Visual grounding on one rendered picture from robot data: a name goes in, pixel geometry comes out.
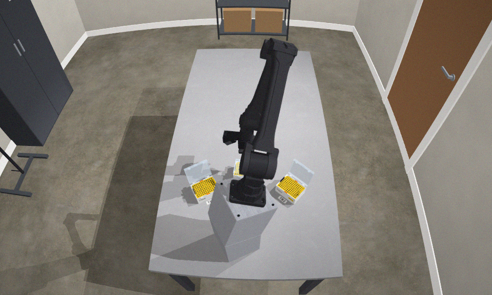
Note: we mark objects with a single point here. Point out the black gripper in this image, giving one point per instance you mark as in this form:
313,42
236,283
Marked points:
249,141

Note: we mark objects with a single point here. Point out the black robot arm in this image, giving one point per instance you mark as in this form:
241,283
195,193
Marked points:
261,115

